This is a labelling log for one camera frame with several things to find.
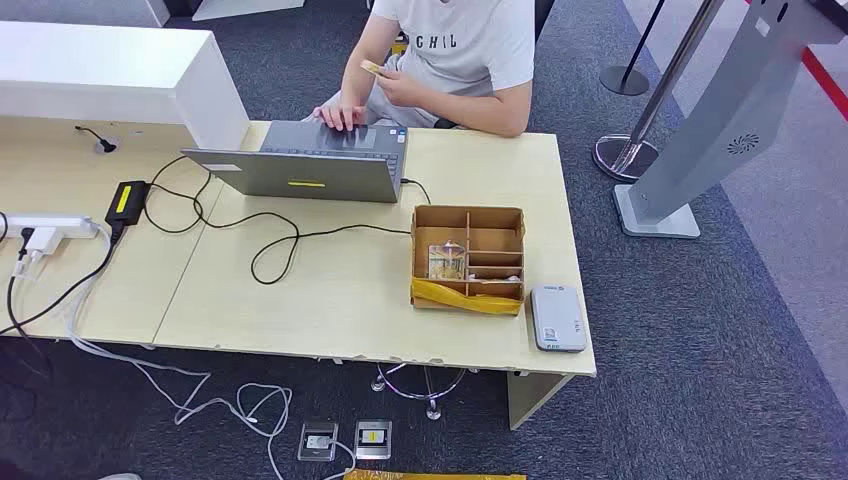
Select floor socket with white plug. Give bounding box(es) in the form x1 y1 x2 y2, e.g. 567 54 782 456
297 421 340 463

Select white plug-in charger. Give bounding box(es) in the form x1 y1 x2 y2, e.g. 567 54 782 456
23 228 64 260

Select grey laptop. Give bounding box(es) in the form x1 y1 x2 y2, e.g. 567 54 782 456
180 120 410 205

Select red barrier belt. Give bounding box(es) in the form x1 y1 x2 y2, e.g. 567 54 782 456
800 46 848 124

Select crumpled yellow tape strip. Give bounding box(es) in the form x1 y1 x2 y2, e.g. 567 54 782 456
410 278 525 317

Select person's left hand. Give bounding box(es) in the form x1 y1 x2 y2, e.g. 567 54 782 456
374 66 425 109

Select chrome stanchion post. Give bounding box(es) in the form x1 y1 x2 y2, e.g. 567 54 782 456
591 0 723 185

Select floor socket with yellow label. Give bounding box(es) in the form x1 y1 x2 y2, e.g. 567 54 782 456
354 419 393 462

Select white cabinet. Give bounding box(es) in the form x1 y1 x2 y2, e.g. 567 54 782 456
0 0 172 29

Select white power strip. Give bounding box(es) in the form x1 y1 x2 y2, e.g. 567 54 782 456
0 213 101 241

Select long white cable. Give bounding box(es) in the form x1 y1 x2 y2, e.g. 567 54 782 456
62 221 359 480

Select white card reader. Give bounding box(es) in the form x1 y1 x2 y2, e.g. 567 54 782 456
529 284 589 354

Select wooden desk leg panel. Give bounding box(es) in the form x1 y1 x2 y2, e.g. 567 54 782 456
506 370 574 432

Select white reception counter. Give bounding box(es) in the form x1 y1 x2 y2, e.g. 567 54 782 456
0 21 251 152

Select black laptop power cable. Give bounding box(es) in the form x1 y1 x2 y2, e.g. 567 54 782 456
142 155 433 286

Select black plug with cable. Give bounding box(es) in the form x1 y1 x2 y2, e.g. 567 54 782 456
5 227 56 379

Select yellow floor tape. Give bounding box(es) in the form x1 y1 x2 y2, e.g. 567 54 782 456
343 468 528 480

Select person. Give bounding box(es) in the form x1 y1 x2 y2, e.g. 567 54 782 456
302 0 538 139

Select chrome stool base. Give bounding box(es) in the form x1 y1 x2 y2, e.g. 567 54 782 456
370 362 478 422

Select cardboard organizer box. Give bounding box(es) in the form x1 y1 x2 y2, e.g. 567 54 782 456
409 203 527 317

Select white flat board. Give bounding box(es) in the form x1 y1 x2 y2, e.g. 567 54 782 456
192 0 307 22

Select person's right hand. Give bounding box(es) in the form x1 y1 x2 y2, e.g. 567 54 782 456
312 102 368 132

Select black adapter mains cable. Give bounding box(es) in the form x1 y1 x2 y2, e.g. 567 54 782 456
0 221 127 336

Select silver kiosk stand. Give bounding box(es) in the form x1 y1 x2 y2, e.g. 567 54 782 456
612 0 848 240

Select short black cable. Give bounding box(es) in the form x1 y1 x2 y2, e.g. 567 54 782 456
74 125 117 150

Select black stanchion post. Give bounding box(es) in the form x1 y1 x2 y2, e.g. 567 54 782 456
599 0 667 97

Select black power adapter yellow label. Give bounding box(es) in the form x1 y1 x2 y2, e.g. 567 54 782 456
104 180 152 228

